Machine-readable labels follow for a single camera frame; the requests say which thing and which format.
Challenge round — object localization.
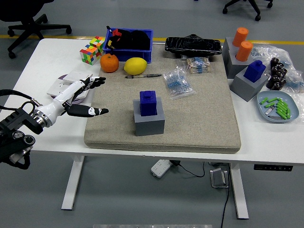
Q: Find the black cloth pile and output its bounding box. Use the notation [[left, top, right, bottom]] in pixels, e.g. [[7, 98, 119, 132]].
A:
[[105, 29, 152, 51]]

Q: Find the blue square seal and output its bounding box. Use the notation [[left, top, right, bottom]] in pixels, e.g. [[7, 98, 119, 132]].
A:
[[139, 90, 158, 117], [243, 60, 266, 83]]

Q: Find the white power strip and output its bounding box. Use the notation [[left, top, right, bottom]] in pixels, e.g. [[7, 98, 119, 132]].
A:
[[151, 159, 173, 178]]

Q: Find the clear plastic parts bag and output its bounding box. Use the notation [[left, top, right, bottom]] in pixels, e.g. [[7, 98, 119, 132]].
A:
[[250, 45, 295, 72], [284, 68, 304, 94]]

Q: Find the black rearview mirror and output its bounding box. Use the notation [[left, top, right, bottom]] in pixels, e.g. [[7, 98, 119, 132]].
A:
[[164, 34, 222, 59]]

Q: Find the white table leg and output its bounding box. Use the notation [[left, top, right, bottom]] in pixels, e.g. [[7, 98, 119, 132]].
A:
[[61, 155, 85, 211], [229, 163, 249, 220]]

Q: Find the black table control panel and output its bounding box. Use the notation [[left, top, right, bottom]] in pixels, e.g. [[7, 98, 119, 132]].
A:
[[253, 164, 294, 171]]

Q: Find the tall grey holder block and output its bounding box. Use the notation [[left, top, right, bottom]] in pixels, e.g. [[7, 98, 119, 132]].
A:
[[221, 37, 256, 79]]

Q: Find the black plug with cord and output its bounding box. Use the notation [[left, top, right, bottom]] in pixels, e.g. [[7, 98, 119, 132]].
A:
[[170, 160, 205, 178]]

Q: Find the black floor cable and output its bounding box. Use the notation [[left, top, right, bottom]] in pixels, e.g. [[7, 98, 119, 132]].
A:
[[219, 163, 232, 228]]

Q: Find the yellow lemon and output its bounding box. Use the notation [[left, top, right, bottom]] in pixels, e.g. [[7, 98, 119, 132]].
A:
[[123, 57, 148, 76]]

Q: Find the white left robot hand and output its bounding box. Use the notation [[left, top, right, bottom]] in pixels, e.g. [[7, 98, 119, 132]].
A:
[[38, 76, 109, 126]]

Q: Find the grey-brown table mat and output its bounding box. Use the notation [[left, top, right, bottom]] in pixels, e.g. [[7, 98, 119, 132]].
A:
[[84, 44, 242, 154]]

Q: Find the black office chair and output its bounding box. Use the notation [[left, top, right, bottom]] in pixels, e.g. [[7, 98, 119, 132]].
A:
[[222, 0, 274, 21], [0, 0, 73, 59]]

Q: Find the white wall socket panel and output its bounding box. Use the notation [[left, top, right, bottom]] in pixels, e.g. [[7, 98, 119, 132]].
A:
[[46, 78, 72, 99]]

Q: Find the light blue plate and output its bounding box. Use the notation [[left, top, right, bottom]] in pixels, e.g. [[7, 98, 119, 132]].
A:
[[256, 91, 299, 124]]

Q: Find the silver metal bracket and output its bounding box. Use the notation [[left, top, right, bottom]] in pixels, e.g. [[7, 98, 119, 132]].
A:
[[209, 168, 230, 189]]

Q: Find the bundle of taped resistors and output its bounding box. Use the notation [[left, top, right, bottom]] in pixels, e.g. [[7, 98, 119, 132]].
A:
[[177, 56, 212, 75]]

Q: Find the grey square seal holder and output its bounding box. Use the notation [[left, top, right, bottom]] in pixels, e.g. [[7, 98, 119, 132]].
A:
[[133, 96, 166, 137], [229, 65, 269, 102]]

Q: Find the colourful puzzle cube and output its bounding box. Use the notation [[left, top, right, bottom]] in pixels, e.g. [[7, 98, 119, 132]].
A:
[[79, 45, 102, 66], [89, 36, 105, 54]]

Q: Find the clear bag of blue resistors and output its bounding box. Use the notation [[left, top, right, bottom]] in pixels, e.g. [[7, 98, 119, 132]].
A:
[[162, 66, 197, 100]]

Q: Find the orange cylinder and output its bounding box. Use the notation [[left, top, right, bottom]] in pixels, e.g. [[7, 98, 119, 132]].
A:
[[232, 27, 249, 48], [235, 40, 254, 63]]

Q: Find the white wall switch panel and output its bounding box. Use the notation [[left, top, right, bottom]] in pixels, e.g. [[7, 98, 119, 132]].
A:
[[63, 70, 93, 84]]

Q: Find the black ballpoint pen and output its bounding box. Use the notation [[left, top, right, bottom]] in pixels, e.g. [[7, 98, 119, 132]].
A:
[[124, 73, 162, 79]]

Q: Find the orange fruit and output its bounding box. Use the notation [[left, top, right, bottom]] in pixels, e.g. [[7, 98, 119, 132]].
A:
[[99, 53, 120, 73]]

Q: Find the blue plastic bin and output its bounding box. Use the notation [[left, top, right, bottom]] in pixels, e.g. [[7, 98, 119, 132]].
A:
[[102, 28, 154, 64]]

